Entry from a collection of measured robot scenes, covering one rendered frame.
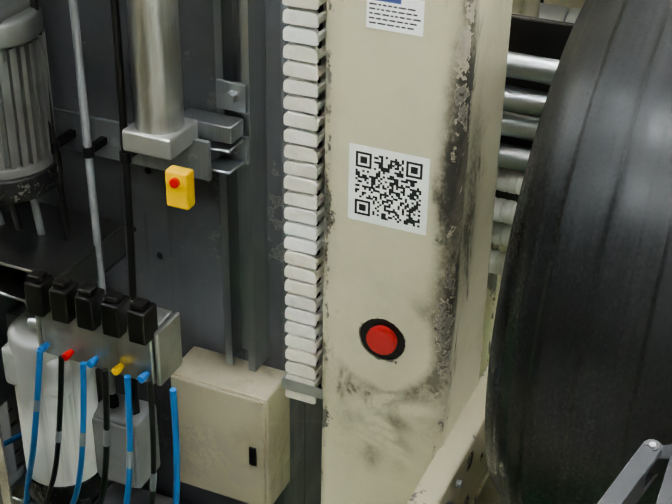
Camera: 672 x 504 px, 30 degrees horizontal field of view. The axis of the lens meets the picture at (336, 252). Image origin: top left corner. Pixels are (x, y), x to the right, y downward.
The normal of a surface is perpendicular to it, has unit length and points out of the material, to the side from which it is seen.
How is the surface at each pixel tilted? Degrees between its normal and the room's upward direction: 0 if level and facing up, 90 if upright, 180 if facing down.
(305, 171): 90
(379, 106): 90
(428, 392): 90
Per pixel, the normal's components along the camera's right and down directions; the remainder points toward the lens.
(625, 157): -0.29, -0.23
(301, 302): -0.40, 0.46
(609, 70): -0.46, -0.48
